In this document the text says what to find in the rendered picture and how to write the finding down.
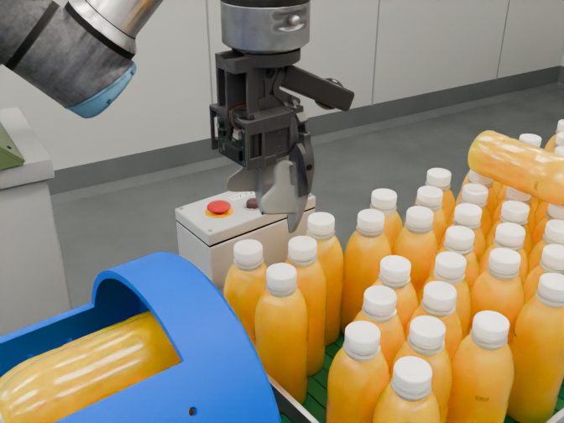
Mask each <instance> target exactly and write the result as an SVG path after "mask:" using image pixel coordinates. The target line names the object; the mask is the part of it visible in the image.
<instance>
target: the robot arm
mask: <svg viewBox="0 0 564 423"><path fill-rule="evenodd" d="M163 1H164V0H69V1H68V2H67V4H66V5H65V6H64V7H61V6H60V5H59V4H58V3H56V2H55V1H54V0H0V66H1V65H4V66H6V67H7V68H9V70H11V71H13V72H14V73H15V74H17V75H18V76H20V77H22V78H23V79H25V80H26V81H27V82H28V83H30V84H31V85H33V86H35V87H36V88H37V89H39V90H40V91H42V92H43V93H44V94H46V95H47V96H48V97H50V98H52V99H53V100H55V101H56V102H58V103H59V104H60V105H61V106H63V108H65V109H69V110H70V111H72V112H73V113H75V114H77V115H78V116H80V117H82V118H94V117H95V116H97V115H99V114H100V113H101V112H103V111H104V110H105V109H106V108H108V107H109V106H110V105H111V104H112V102H113V101H115V100H116V99H117V98H118V96H119V95H120V94H121V93H122V92H123V90H124V89H125V88H126V86H127V85H128V83H129V82H130V81H131V80H132V78H133V75H134V74H135V72H136V70H137V66H136V64H135V62H134V61H133V60H131V59H132V58H133V57H134V56H135V55H136V53H137V46H136V35H137V34H138V33H139V31H140V30H141V29H142V28H143V26H144V25H145V24H146V23H147V22H148V21H149V19H150V18H151V16H152V15H153V14H154V12H155V11H156V10H157V8H158V7H159V6H160V4H161V3H162V2H163ZM220 10H221V30H222V42H223V43H224V44H225V45H226V46H227V47H228V48H232V50H228V51H223V52H218V53H215V61H216V78H217V103H214V104H211V105H209V110H210V126H211V149H212V150H215V149H218V152H219V153H220V154H222V155H224V156H225V157H227V158H229V159H230V160H232V161H234V162H235V163H237V164H239V165H241V166H242V168H241V169H240V170H238V171H237V172H236V173H234V174H233V175H232V176H230V177H229V179H228V180H227V188H228V190H229V191H231V192H247V191H255V196H256V201H257V204H258V209H259V212H260V214H261V215H263V214H266V215H275V214H287V222H288V230H289V233H293V232H295V231H296V229H297V227H298V226H299V224H300V220H301V218H302V216H303V214H304V211H305V208H306V204H307V201H308V195H309V194H310V193H311V187H312V182H313V177H314V171H315V158H314V152H313V148H312V144H311V133H310V132H309V128H308V118H307V117H306V114H305V112H304V106H301V105H300V98H298V97H295V96H293V95H291V94H289V93H287V92H285V91H282V90H280V88H279V87H280V86H281V87H283V88H285V89H287V90H290V91H293V92H295V93H298V94H300V95H302V96H304V97H308V98H310V99H312V100H315V103H316V105H317V106H318V107H320V108H322V109H325V110H333V109H335V108H337V109H339V110H342V111H344V112H347V111H348V110H349V109H350V106H351V105H352V102H353V98H354V96H355V94H354V92H353V91H350V90H348V89H347V88H344V87H343V85H342V83H341V82H340V81H338V80H336V79H334V78H325V79H324V78H321V77H319V76H317V75H314V74H312V73H310V72H308V71H306V70H303V69H301V68H299V67H297V66H295V65H293V64H295V63H297V62H299V61H300V48H302V47H304V46H305V45H306V44H308V43H309V42H310V20H311V0H220ZM215 117H217V135H218V138H216V139H215V125H214V118H215ZM288 155H289V160H286V159H281V160H279V161H278V159H280V158H283V157H286V156H288Z"/></svg>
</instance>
